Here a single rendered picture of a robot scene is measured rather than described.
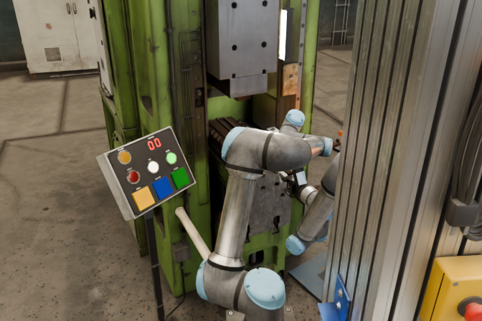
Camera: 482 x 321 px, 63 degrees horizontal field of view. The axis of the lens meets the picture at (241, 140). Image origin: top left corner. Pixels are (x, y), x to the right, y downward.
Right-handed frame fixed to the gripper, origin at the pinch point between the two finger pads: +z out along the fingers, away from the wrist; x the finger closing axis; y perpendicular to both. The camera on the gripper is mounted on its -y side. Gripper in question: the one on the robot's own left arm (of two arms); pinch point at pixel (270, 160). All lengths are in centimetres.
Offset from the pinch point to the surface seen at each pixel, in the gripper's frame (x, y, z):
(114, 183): -72, -2, -8
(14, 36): -121, -533, 344
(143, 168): -59, -6, -8
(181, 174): -43.0, -3.4, -0.4
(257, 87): 2.4, -30.4, -17.8
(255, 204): -1.0, 5.5, 34.3
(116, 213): -59, -70, 154
